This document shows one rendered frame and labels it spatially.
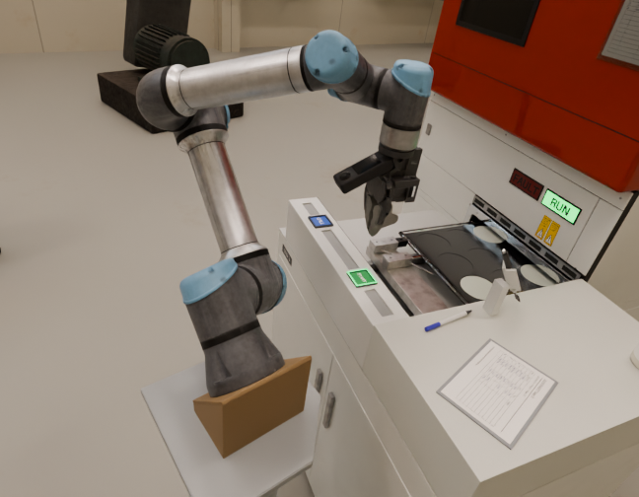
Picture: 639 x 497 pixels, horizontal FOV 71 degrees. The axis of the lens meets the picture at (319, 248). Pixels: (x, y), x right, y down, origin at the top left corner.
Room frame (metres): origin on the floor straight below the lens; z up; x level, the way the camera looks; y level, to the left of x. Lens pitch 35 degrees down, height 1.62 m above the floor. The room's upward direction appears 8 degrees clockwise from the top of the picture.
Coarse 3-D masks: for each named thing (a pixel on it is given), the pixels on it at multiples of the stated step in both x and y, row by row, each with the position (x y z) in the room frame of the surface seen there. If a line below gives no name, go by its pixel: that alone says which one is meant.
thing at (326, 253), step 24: (288, 216) 1.17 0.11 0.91; (288, 240) 1.16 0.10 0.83; (312, 240) 1.00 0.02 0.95; (336, 240) 1.01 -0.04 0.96; (312, 264) 0.99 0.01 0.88; (336, 264) 0.89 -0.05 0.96; (360, 264) 0.90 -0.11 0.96; (336, 288) 0.85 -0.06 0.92; (360, 288) 0.81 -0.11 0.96; (384, 288) 0.82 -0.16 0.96; (336, 312) 0.83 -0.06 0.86; (360, 312) 0.74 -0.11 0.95; (384, 312) 0.75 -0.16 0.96; (360, 336) 0.72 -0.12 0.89; (360, 360) 0.71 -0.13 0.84
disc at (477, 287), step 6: (468, 276) 1.00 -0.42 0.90; (474, 276) 1.01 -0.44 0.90; (462, 282) 0.97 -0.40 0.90; (468, 282) 0.98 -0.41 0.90; (474, 282) 0.98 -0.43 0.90; (480, 282) 0.98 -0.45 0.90; (486, 282) 0.99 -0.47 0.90; (462, 288) 0.95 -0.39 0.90; (468, 288) 0.95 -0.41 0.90; (474, 288) 0.95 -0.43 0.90; (480, 288) 0.96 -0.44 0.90; (486, 288) 0.96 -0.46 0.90; (474, 294) 0.93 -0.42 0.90; (480, 294) 0.93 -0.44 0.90; (486, 294) 0.93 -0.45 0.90
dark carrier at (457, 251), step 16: (480, 224) 1.31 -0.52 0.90; (416, 240) 1.15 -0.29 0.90; (432, 240) 1.17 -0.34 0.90; (448, 240) 1.18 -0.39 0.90; (464, 240) 1.19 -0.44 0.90; (480, 240) 1.21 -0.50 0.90; (432, 256) 1.07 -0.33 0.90; (448, 256) 1.09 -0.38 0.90; (464, 256) 1.10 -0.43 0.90; (480, 256) 1.11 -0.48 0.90; (496, 256) 1.12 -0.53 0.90; (512, 256) 1.14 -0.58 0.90; (448, 272) 1.01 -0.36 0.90; (464, 272) 1.02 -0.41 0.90; (480, 272) 1.03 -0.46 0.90; (496, 272) 1.04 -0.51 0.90; (528, 288) 0.99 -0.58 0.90
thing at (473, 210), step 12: (468, 216) 1.35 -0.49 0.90; (480, 216) 1.31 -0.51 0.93; (492, 228) 1.25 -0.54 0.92; (504, 228) 1.23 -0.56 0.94; (516, 240) 1.17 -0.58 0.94; (528, 252) 1.12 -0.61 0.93; (540, 264) 1.07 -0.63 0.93; (552, 264) 1.06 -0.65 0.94; (552, 276) 1.03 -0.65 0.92; (564, 276) 1.01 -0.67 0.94
